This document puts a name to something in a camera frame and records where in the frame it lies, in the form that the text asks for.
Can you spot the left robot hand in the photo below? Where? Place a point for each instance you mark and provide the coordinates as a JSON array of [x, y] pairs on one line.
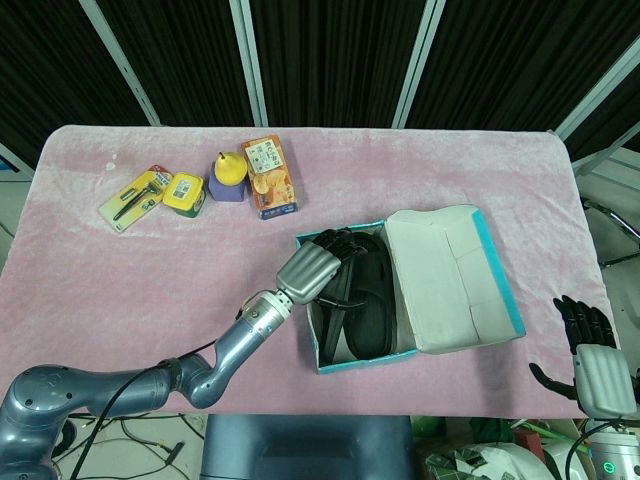
[[307, 272]]

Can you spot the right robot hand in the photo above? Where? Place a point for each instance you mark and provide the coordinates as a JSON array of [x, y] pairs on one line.
[[602, 380]]

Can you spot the black rubber slipper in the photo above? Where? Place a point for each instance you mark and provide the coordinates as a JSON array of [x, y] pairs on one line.
[[370, 325], [332, 335]]

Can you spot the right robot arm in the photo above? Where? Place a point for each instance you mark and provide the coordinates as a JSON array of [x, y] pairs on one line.
[[615, 450]]

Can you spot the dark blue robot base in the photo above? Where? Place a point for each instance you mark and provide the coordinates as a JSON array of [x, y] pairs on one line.
[[305, 450]]

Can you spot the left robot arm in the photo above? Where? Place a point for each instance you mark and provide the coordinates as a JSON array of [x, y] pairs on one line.
[[125, 390]]

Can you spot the orange snack box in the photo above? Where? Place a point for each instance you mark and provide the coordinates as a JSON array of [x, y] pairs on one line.
[[270, 180]]

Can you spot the teal cardboard shoe box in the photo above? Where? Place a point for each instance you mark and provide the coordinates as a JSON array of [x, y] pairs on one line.
[[440, 280]]

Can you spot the purple block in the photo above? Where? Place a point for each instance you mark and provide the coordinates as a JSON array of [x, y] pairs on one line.
[[225, 194]]

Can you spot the yellow pear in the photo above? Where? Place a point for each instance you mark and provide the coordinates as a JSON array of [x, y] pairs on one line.
[[230, 170]]

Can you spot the green container yellow lid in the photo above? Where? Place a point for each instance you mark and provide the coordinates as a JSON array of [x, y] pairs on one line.
[[182, 192]]

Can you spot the pink plush table cloth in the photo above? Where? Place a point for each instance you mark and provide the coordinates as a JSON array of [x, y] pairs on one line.
[[150, 280]]

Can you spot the green white packaging pile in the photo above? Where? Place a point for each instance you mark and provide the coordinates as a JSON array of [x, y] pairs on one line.
[[465, 460]]

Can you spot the yellow razor blister pack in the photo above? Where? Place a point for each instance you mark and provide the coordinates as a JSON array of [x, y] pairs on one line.
[[132, 200]]

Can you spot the black curtain panel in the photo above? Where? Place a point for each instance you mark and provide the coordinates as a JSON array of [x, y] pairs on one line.
[[50, 60], [525, 50], [190, 60], [340, 60]]

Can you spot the chrome black chair frame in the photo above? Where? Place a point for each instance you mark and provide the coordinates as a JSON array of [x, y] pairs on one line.
[[617, 220]]

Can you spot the aluminium partition post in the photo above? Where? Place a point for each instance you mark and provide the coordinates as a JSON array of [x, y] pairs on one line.
[[605, 160], [122, 65], [250, 65], [600, 95], [417, 65]]

